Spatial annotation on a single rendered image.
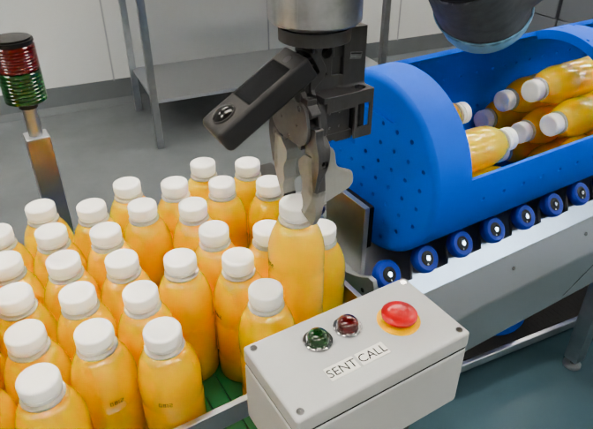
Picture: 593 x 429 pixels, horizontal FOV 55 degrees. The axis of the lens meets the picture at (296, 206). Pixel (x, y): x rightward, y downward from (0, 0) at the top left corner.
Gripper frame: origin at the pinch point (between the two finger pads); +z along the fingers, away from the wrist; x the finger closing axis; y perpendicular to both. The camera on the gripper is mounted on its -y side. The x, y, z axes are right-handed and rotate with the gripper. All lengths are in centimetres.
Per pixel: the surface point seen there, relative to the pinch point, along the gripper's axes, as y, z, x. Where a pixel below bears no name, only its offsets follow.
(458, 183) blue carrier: 25.2, 4.2, -0.9
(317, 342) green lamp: -6.8, 4.9, -14.8
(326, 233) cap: 5.7, 7.0, 1.9
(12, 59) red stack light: -21, -8, 46
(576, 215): 62, 23, 2
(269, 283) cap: -5.3, 7.0, -2.8
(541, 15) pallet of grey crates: 368, 76, 238
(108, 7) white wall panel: 66, 53, 340
